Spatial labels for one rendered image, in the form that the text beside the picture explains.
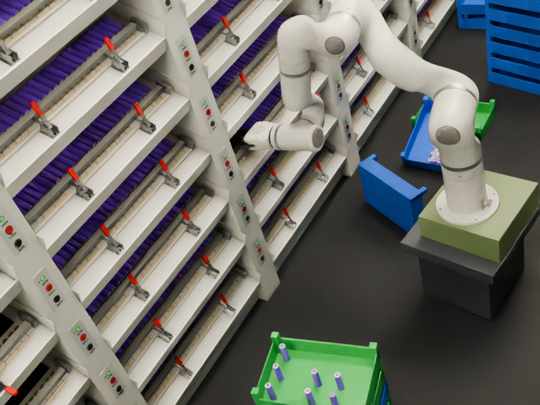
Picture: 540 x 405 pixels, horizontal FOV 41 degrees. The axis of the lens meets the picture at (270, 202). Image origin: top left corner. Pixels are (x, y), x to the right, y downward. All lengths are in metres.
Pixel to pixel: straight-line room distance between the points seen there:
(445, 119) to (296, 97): 0.44
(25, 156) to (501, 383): 1.51
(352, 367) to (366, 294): 0.61
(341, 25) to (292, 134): 0.48
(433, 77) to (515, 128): 1.18
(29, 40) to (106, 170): 0.40
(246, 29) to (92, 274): 0.89
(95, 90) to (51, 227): 0.35
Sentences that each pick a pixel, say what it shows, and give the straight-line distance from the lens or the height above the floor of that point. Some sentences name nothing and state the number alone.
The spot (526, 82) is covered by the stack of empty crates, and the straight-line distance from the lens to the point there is 3.34.
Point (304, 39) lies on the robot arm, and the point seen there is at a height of 1.01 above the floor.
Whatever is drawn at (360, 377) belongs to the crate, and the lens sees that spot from 2.00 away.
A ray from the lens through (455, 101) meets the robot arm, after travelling 2.00.
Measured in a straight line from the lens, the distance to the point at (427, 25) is 3.66.
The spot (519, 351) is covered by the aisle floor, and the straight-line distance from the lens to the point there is 2.41.
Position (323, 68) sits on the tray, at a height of 0.54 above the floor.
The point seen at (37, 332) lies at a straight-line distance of 1.89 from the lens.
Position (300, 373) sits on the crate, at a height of 0.32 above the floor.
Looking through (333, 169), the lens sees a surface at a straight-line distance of 2.91.
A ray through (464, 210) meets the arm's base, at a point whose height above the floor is 0.41.
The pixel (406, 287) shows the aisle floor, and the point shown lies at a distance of 2.58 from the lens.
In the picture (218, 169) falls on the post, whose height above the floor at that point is 0.64.
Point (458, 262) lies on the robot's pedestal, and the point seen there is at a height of 0.28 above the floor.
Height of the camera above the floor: 1.98
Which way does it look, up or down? 41 degrees down
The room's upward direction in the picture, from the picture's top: 18 degrees counter-clockwise
